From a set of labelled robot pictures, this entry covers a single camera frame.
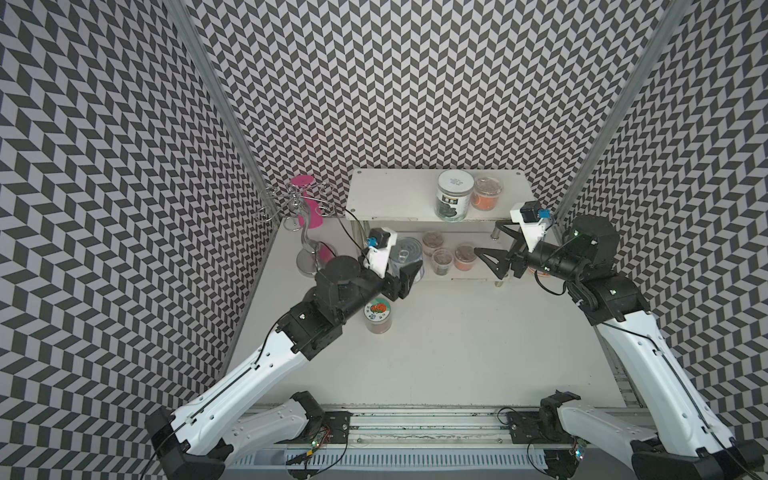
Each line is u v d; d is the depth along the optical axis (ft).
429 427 2.46
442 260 2.99
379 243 1.69
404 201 2.51
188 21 2.38
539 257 1.86
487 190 2.31
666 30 2.27
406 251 2.01
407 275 1.81
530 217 1.65
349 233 1.78
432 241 3.18
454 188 2.18
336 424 2.38
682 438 1.21
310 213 2.93
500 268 1.86
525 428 2.40
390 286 1.84
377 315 2.75
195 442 1.21
